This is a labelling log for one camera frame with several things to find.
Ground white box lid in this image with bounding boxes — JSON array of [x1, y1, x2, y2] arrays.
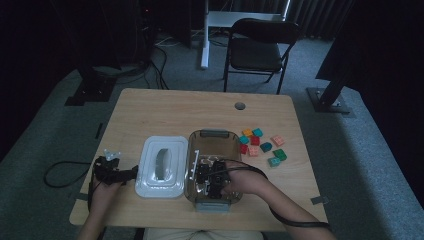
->
[[134, 135, 189, 199]]

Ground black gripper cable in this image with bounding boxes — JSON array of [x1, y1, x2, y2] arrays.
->
[[43, 160, 98, 212], [222, 159, 333, 230]]

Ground black computer tower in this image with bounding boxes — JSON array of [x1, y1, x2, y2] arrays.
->
[[131, 0, 158, 64]]

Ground person's right hand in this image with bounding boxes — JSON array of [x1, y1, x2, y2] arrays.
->
[[222, 161, 269, 196]]

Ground person's left hand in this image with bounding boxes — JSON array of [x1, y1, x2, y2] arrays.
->
[[88, 178, 124, 213]]

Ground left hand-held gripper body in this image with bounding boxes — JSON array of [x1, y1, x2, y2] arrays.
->
[[93, 148, 126, 186]]

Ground person's beige trousers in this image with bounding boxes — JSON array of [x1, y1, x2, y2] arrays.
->
[[143, 227, 265, 240]]

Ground black floor cable bundle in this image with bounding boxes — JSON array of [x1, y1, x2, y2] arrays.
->
[[94, 44, 169, 91]]

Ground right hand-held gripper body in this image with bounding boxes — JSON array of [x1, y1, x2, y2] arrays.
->
[[188, 149, 233, 200]]

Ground black metal stand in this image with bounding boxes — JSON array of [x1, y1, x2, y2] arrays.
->
[[64, 49, 118, 107], [306, 66, 352, 116]]

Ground black folding chair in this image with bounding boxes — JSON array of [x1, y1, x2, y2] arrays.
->
[[222, 18, 301, 95]]

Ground clear grey storage box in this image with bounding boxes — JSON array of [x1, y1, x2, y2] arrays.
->
[[184, 128, 244, 213]]

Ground dark curtain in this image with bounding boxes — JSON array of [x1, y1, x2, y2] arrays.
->
[[286, 0, 356, 41]]

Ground white floor cable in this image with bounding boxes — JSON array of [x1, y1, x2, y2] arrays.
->
[[155, 34, 183, 47]]

